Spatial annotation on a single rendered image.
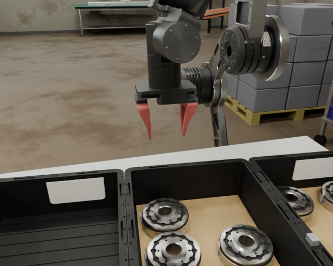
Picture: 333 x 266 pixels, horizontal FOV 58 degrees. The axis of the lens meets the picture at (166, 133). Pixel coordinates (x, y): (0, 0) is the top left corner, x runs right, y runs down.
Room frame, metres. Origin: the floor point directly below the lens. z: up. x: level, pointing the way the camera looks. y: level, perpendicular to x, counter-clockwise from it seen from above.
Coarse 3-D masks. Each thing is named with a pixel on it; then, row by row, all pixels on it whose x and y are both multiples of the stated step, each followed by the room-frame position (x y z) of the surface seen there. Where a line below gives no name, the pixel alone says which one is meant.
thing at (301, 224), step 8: (312, 152) 0.66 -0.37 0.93; (320, 152) 0.66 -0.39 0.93; (328, 152) 0.67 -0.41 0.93; (248, 160) 0.62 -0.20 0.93; (256, 160) 0.63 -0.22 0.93; (264, 160) 0.63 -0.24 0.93; (256, 168) 0.59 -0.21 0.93; (264, 176) 0.56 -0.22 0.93; (272, 184) 0.53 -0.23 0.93; (280, 200) 0.47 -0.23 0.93; (288, 208) 0.45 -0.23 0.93; (296, 216) 0.43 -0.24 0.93; (304, 224) 0.41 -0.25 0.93; (304, 232) 0.39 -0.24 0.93; (312, 232) 0.39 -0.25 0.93; (320, 248) 0.35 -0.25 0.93; (328, 256) 0.34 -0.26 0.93
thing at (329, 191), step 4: (324, 184) 0.62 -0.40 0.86; (328, 184) 0.62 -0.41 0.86; (332, 184) 0.63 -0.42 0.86; (324, 188) 0.60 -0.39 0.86; (328, 188) 0.61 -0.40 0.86; (332, 188) 0.60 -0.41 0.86; (328, 192) 0.59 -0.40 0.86; (332, 192) 0.59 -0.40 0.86; (328, 196) 0.57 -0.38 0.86; (332, 196) 0.58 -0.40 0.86; (332, 200) 0.56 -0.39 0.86
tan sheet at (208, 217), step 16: (192, 208) 0.57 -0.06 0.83; (208, 208) 0.57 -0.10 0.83; (224, 208) 0.57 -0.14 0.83; (240, 208) 0.57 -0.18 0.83; (192, 224) 0.51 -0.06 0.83; (208, 224) 0.51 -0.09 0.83; (224, 224) 0.51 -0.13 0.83; (144, 240) 0.47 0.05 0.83; (208, 240) 0.47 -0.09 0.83; (208, 256) 0.42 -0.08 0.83
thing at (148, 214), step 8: (160, 200) 0.56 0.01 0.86; (168, 200) 0.56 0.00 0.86; (176, 200) 0.56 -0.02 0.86; (144, 208) 0.53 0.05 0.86; (152, 208) 0.53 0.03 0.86; (176, 208) 0.53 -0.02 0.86; (184, 208) 0.53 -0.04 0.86; (144, 216) 0.50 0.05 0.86; (152, 216) 0.50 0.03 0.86; (176, 216) 0.50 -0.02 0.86; (184, 216) 0.50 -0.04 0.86; (152, 224) 0.48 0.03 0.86; (160, 224) 0.48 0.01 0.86; (168, 224) 0.48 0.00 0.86; (176, 224) 0.48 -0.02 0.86
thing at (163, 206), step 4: (160, 204) 0.54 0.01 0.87; (164, 204) 0.54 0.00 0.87; (168, 204) 0.54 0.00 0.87; (156, 208) 0.52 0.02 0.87; (160, 208) 0.53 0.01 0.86; (168, 208) 0.53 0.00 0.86; (172, 208) 0.52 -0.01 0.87; (156, 212) 0.51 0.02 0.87; (172, 212) 0.51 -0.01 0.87; (176, 212) 0.52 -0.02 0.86; (156, 216) 0.50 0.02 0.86; (160, 216) 0.50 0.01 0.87; (164, 216) 0.50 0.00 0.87; (168, 216) 0.50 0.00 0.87; (172, 216) 0.50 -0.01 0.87
